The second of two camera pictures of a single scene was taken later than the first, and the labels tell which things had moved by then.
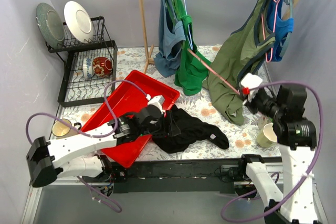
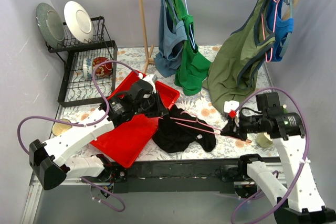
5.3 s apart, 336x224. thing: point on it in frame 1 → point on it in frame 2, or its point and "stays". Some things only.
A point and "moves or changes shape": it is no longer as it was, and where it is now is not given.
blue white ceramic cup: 88,67 stays
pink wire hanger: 216,74 → 224,135
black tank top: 179,131 moves or changes shape
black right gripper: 256,98 → 238,127
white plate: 79,21 stays
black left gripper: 168,123 → 156,104
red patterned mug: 102,67 stays
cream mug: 61,130 stays
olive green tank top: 241,55 stays
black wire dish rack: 90,66 stays
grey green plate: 51,25 stays
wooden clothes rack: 149,49 stays
